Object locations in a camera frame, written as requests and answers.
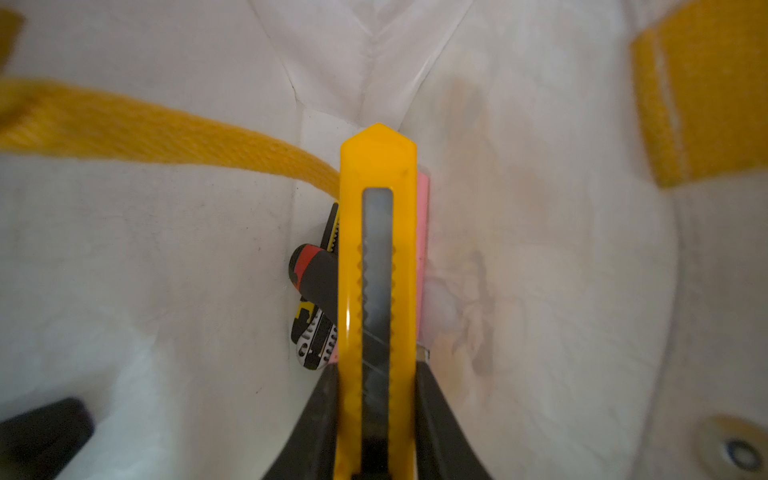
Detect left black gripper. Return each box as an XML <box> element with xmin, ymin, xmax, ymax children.
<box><xmin>1</xmin><ymin>397</ymin><xmax>95</xmax><ymax>480</ymax></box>

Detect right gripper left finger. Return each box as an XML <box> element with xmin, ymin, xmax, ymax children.
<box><xmin>263</xmin><ymin>365</ymin><xmax>339</xmax><ymax>480</ymax></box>

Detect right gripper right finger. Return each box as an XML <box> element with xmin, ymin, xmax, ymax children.
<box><xmin>414</xmin><ymin>361</ymin><xmax>491</xmax><ymax>480</ymax></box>

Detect white canvas pouch yellow handles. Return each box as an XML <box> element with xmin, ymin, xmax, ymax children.
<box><xmin>1</xmin><ymin>1</ymin><xmax>767</xmax><ymax>479</ymax></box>

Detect pink utility knife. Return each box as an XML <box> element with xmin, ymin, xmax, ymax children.
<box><xmin>416</xmin><ymin>172</ymin><xmax>430</xmax><ymax>357</ymax></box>

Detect red black utility knife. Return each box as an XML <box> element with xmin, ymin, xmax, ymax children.
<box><xmin>288</xmin><ymin>244</ymin><xmax>338</xmax><ymax>325</ymax></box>

